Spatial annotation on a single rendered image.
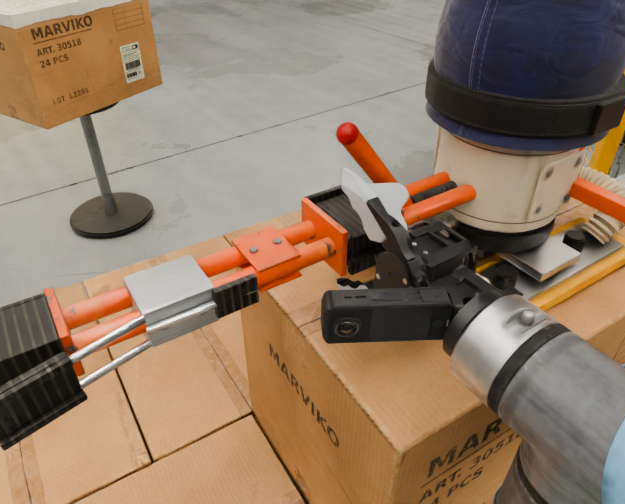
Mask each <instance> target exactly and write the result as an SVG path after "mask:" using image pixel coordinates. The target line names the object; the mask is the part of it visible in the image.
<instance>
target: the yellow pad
mask: <svg viewBox="0 0 625 504"><path fill-rule="evenodd" d="M585 222H589V220H587V219H585V218H582V217H580V218H578V219H576V220H574V221H572V222H569V223H567V224H565V225H563V226H561V227H559V228H557V229H555V230H553V231H551V233H550V236H552V237H553V238H555V239H557V240H559V241H560V242H562V243H564V244H566V245H567V246H569V247H571V248H573V249H574V250H576V251H578V252H580V253H581V256H580V259H579V261H578V262H576V263H574V264H572V265H571V266H569V267H567V268H565V269H563V270H561V271H560V272H558V273H556V274H554V275H552V276H550V277H549V278H547V279H545V280H543V281H541V282H539V281H538V280H536V279H535V278H533V277H532V276H530V275H528V274H527V273H525V272H524V271H522V270H521V269H519V268H518V267H516V266H515V265H513V264H511V263H510V262H508V261H507V260H505V259H504V258H502V257H501V256H500V257H498V258H496V259H494V260H492V261H489V262H487V263H485V264H483V265H481V266H479V267H477V268H476V269H475V273H479V274H480V275H482V276H484V277H485V278H487V279H488V280H489V282H490V283H491V285H492V286H494V287H495V288H497V289H498V290H500V291H502V290H504V289H506V288H508V287H510V286H513V287H514V288H516V289H517V290H518V291H520V292H521V293H523V297H524V298H525V299H527V300H528V301H530V302H531V303H533V304H534V305H536V306H537V307H538V308H540V309H541V310H543V311H544V312H545V311H546V310H548V309H550V308H551V307H553V306H555V305H556V304H558V303H560V302H562V301H563V300H565V299H567V298H568V297H570V296H572V295H573V294H575V293H577V292H579V291H580V290H582V289H584V288H585V287H587V286H589V285H591V284H592V283H594V282H596V281H597V280H599V279H601V278H602V277H604V276H606V275H608V274H609V273H611V272H613V271H614V270H616V269H618V268H619V267H621V266H623V265H625V239H624V238H622V237H620V236H618V235H616V234H614V237H613V238H609V242H605V243H604V245H603V244H602V243H601V242H599V241H598V240H597V239H595V238H594V237H593V236H592V235H590V234H589V233H587V232H586V231H585V230H584V229H583V228H582V227H581V226H584V225H585V224H584V223H585Z"/></svg>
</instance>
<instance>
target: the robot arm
mask: <svg viewBox="0 0 625 504"><path fill-rule="evenodd" d="M341 189H342V190H343V192H344V193H345V194H346V195H347V196H348V198H349V200H350V202H351V205H352V207H353V209H354V210H355V211H356V212H357V213H358V214H359V216H360V218H361V220H362V223H363V227H364V230H365V232H366V234H367V236H368V238H369V239H370V240H372V241H375V242H379V243H382V245H383V247H384V248H385V249H386V251H387V252H383V253H381V254H378V255H376V256H375V260H376V272H375V279H373V280H370V281H368V282H366V283H362V282H360V281H359V280H358V281H355V282H354V281H351V280H350V279H348V278H338V279H336V280H337V281H336V282H337V287H338V288H339V289H340V290H328V291H326V292H325V293H324V294H323V297H322V301H321V330H322V336H323V339H324V340H325V342H326V343H328V344H335V343H362V342H390V341H417V340H442V339H443V350H444V352H445V353H446V354H447V355H448V356H450V357H451V358H450V370H451V372H452V374H453V375H454V376H455V377H456V378H457V379H458V380H459V381H460V382H461V383H462V384H463V385H465V386H466V387H467V388H468V389H469V390H470V391H471V392H472V393H473V394H474V395H475V396H476V397H478V398H479V399H480V400H481V401H482V402H483V403H484V404H485V405H486V406H487V407H488V408H490V409H491V410H492V411H493V412H494V413H495V414H496V415H497V416H498V417H500V418H501V419H502V420H503V421H504V422H505V423H506V424H507V425H508V426H509V427H510V428H511V429H512V430H513V431H515V432H516V433H517V434H518V435H519V436H520V437H521V438H522V440H521V443H520V445H519V447H518V450H517V452H516V454H515V457H514V459H513V461H512V463H511V466H510V468H509V470H508V473H507V475H506V477H505V479H504V482H503V484H502V486H501V487H500V488H499V489H498V491H497V492H496V494H495V497H494V502H493V504H625V364H622V365H620V364H619V363H617V362H616V361H614V360H613V359H612V358H610V357H609V356H607V355H606V354H604V353H603V352H601V351H600V350H599V349H597V348H596V347H594V346H593V345H591V344H590V343H588V342H587V341H586V340H584V339H583V338H581V337H580V336H578V335H577V334H575V333H574V332H573V331H571V330H570V329H568V328H567V327H565V326H564V325H563V324H562V323H560V322H559V321H557V320H556V319H554V318H553V317H551V316H550V315H549V314H547V313H546V312H544V311H543V310H541V309H540V308H538V307H537V306H536V305H534V304H533V303H531V302H530V301H528V300H527V299H525V298H524V297H523V293H521V292H520V291H518V290H517V289H516V288H514V287H513V286H510V287H508V288H506V289H504V290H502V291H500V290H498V289H497V288H495V287H494V286H492V285H491V284H490V283H488V282H487V281H485V280H484V279H483V278H481V277H480V276H478V275H477V274H476V273H475V269H476V265H477V262H476V261H475V255H476V251H477V247H478V246H477V245H475V244H474V243H472V242H471V241H469V240H468V239H466V238H465V237H463V236H462V235H460V234H459V233H457V232H456V231H454V230H452V229H451V228H449V227H448V226H446V225H445V224H443V223H442V222H440V221H438V222H436V223H434V224H431V225H429V226H426V227H424V226H423V227H420V228H418V229H415V230H413V231H410V232H409V233H408V232H407V224H406V222H405V220H404V218H403V216H402V214H401V208H402V207H403V206H404V204H405V203H406V202H407V201H408V199H409V193H408V191H407V189H406V188H405V186H403V185H402V184H400V183H374V184H368V183H367V182H365V181H364V180H363V179H362V178H361V177H360V176H359V175H357V174H356V173H355V172H353V171H351V170H350V169H348V168H343V169H342V170H341ZM442 230H446V231H447V232H449V233H450V234H452V235H453V236H455V237H456V238H458V239H459V240H461V242H458V243H455V242H453V241H452V240H450V239H449V238H447V237H446V236H444V235H443V234H442V233H440V231H442ZM468 256H470V258H469V262H468V266H467V267H466V264H467V260H468Z"/></svg>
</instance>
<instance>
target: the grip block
mask: <svg viewBox="0 0 625 504"><path fill-rule="evenodd" d="M301 209H302V222H303V221H306V220H310V221H311V222H312V223H313V225H314V227H315V230H316V236H315V238H313V239H310V240H308V241H305V242H304V243H305V244H306V245H308V244H310V243H313V242H316V241H318V240H321V239H323V238H326V237H330V238H331V239H332V240H333V242H334V244H335V246H336V255H335V256H333V257H331V258H328V259H326V260H323V261H325V262H326V263H327V264H328V265H329V266H330V267H331V268H332V269H333V270H334V271H335V272H336V273H337V274H338V275H340V276H341V277H342V276H345V275H346V269H347V266H348V273H349V274H350V275H354V274H356V273H359V272H361V271H363V270H366V269H368V268H370V267H373V266H375V265H376V260H375V256H376V255H378V254H381V253H383V252H387V251H386V249H385V248H384V247H383V245H382V243H379V242H375V241H372V240H370V239H369V238H368V236H367V234H366V232H365V230H364V227H363V223H362V220H361V218H360V216H359V214H358V213H357V212H356V211H355V210H354V209H353V207H352V205H351V202H350V200H349V198H348V196H347V195H346V194H345V193H344V192H343V190H342V189H341V185H339V186H336V187H333V188H330V189H327V190H324V191H321V192H318V193H315V194H312V195H309V196H306V197H304V198H303V199H302V200H301Z"/></svg>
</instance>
